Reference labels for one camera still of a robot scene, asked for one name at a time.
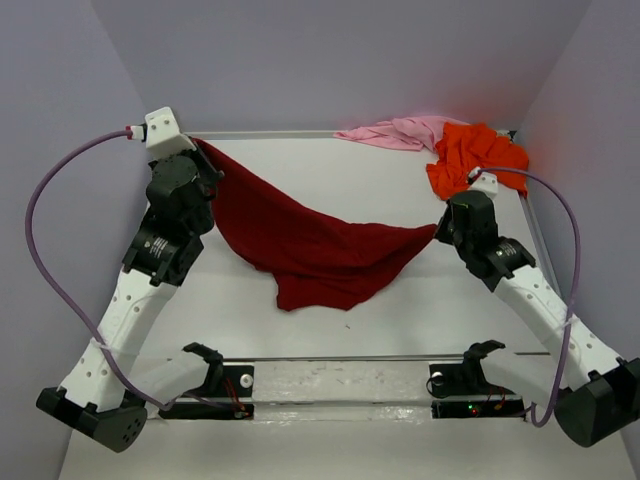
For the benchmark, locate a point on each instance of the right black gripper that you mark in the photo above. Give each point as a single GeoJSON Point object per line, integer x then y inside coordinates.
{"type": "Point", "coordinates": [441, 231]}

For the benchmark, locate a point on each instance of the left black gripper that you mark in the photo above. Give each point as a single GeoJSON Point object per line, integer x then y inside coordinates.
{"type": "Point", "coordinates": [216, 174]}

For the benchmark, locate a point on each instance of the dark red t shirt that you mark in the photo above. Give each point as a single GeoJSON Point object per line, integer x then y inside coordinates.
{"type": "Point", "coordinates": [315, 259]}

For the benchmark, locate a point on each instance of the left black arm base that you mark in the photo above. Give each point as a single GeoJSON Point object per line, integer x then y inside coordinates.
{"type": "Point", "coordinates": [224, 394]}

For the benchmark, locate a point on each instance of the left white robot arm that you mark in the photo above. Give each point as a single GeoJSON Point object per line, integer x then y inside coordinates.
{"type": "Point", "coordinates": [97, 398]}

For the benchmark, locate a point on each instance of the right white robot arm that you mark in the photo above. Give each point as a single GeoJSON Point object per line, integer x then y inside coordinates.
{"type": "Point", "coordinates": [601, 392]}

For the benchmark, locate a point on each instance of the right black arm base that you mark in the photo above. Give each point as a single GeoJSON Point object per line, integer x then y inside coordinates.
{"type": "Point", "coordinates": [460, 390]}

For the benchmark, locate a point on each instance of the orange t shirt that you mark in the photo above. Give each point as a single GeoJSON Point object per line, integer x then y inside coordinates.
{"type": "Point", "coordinates": [462, 148]}

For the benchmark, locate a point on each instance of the pink t shirt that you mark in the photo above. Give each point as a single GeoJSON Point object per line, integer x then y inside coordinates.
{"type": "Point", "coordinates": [403, 134]}

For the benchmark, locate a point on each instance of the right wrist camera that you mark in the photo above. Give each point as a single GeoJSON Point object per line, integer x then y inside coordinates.
{"type": "Point", "coordinates": [484, 182]}

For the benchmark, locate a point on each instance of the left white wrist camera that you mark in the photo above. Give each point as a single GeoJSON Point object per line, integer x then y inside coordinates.
{"type": "Point", "coordinates": [164, 136]}

